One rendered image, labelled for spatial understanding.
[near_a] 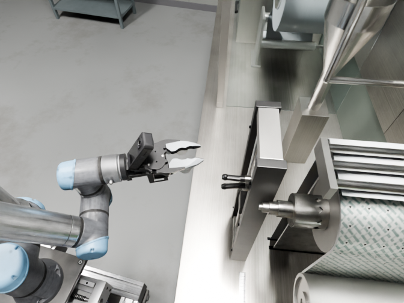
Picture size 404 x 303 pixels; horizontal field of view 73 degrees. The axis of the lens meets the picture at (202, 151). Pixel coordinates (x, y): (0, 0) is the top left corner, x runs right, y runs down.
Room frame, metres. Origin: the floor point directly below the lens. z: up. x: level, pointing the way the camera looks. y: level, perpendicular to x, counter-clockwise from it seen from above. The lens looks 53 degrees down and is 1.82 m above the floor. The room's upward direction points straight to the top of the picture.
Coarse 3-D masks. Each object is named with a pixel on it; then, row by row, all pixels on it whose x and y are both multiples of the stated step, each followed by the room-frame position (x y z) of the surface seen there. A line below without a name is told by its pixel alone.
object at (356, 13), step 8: (360, 0) 0.51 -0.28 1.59; (360, 8) 0.51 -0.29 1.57; (352, 16) 0.51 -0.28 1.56; (352, 24) 0.51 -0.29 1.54; (344, 32) 0.51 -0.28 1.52; (352, 32) 0.51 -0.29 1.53; (344, 40) 0.51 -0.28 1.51; (344, 48) 0.51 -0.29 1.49; (336, 56) 0.51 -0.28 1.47; (336, 64) 0.51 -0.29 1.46; (328, 72) 0.51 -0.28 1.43
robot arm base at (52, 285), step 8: (48, 264) 0.24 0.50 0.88; (56, 264) 0.25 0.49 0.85; (48, 272) 0.22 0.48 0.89; (56, 272) 0.23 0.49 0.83; (48, 280) 0.19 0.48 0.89; (56, 280) 0.20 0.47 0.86; (40, 288) 0.17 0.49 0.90; (48, 288) 0.17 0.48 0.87; (56, 288) 0.18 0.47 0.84; (24, 296) 0.14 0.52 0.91; (32, 296) 0.15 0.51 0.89; (40, 296) 0.15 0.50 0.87; (48, 296) 0.15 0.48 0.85
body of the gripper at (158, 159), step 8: (152, 152) 0.42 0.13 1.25; (160, 152) 0.42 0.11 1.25; (120, 160) 0.40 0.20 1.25; (144, 160) 0.40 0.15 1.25; (152, 160) 0.40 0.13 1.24; (160, 160) 0.40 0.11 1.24; (120, 168) 0.38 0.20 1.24; (128, 168) 0.39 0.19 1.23; (144, 168) 0.40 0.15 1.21; (152, 168) 0.38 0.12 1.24; (160, 168) 0.38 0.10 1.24; (128, 176) 0.38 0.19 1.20; (136, 176) 0.39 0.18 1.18; (152, 176) 0.38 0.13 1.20; (160, 176) 0.39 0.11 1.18; (168, 176) 0.39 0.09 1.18
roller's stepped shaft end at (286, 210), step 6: (264, 204) 0.23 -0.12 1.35; (270, 204) 0.23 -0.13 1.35; (276, 204) 0.23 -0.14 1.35; (282, 204) 0.23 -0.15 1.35; (288, 204) 0.23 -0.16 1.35; (264, 210) 0.22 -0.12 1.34; (270, 210) 0.22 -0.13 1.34; (276, 210) 0.22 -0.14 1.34; (282, 210) 0.22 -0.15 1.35; (288, 210) 0.22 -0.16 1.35; (276, 216) 0.21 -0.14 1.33; (282, 216) 0.21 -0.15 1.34; (288, 216) 0.21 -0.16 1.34
